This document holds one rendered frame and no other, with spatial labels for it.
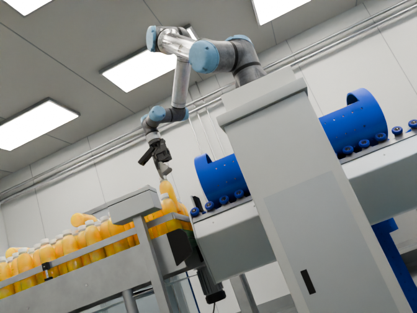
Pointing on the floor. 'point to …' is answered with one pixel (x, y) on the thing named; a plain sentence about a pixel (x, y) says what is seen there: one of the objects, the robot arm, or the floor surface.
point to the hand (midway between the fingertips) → (162, 178)
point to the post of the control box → (161, 294)
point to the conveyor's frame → (108, 279)
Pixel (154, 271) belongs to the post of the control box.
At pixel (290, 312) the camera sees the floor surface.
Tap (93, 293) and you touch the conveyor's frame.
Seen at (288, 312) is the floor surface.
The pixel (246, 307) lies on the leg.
